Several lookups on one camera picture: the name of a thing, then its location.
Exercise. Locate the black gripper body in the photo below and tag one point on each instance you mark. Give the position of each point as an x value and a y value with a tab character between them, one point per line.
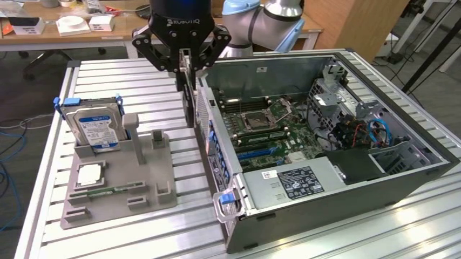
179	16

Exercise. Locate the black graphics card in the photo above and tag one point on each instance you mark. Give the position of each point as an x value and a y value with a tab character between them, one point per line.
188	108

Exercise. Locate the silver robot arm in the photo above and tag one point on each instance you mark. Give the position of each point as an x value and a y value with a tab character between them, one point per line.
238	27

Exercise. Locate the small white labelled box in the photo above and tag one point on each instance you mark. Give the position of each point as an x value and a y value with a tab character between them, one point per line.
101	24

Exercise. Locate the printed white pack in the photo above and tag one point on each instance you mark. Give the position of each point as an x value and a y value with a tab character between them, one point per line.
94	5

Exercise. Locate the white round dish box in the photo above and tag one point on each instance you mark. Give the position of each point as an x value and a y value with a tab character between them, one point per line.
74	27

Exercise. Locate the wooden desk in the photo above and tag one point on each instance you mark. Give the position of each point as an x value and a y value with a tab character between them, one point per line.
50	38

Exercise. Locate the metal socket cover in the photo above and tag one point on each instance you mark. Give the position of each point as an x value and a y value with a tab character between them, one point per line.
281	109

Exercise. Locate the CPU socket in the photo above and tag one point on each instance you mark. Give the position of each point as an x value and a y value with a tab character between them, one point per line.
257	121

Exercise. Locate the grey cup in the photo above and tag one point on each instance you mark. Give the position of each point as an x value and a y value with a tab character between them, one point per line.
50	3

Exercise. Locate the white box with label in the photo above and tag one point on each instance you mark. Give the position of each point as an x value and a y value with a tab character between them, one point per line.
28	30

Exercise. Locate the hard disk with blue caddy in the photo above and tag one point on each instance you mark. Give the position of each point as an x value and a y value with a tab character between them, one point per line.
94	129

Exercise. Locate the black flat device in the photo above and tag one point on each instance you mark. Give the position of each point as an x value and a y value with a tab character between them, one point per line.
23	21

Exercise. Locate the green RAM stick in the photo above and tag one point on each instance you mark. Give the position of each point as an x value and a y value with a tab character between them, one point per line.
105	192
262	136

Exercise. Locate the silver metal disk bay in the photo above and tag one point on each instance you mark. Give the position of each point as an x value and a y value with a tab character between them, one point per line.
396	159
324	108

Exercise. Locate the green motherboard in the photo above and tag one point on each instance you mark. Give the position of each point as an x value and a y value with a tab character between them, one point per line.
298	135

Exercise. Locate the orange box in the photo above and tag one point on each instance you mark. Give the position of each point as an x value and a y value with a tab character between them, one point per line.
6	29

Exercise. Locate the blue expansion slot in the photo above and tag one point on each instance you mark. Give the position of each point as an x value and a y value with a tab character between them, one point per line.
256	153

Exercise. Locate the wooden cabinet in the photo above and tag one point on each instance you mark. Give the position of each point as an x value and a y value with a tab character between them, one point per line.
371	27

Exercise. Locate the white floor box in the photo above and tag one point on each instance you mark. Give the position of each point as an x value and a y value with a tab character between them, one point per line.
384	48

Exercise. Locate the silver chipset heat sink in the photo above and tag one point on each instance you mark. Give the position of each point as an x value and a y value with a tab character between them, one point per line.
297	157

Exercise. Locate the grey plastic parts rack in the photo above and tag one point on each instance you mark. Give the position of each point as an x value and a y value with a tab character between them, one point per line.
119	175

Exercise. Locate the silver CPU chip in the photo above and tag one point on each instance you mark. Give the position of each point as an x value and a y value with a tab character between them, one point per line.
90	176

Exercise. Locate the grey power supply unit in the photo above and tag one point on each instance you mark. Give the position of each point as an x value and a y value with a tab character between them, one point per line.
274	189

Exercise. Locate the blue case release latch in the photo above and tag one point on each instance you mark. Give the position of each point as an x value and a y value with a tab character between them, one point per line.
226	199

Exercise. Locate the black plastic shroud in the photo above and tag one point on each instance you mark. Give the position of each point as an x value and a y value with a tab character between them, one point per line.
356	167

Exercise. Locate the black stand pole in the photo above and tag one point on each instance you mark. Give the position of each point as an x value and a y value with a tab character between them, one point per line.
432	54

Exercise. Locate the black open PC case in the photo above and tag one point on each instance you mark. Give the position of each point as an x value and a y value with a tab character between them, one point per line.
324	215

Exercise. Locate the white desk frame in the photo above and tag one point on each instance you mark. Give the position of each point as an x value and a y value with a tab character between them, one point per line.
409	29

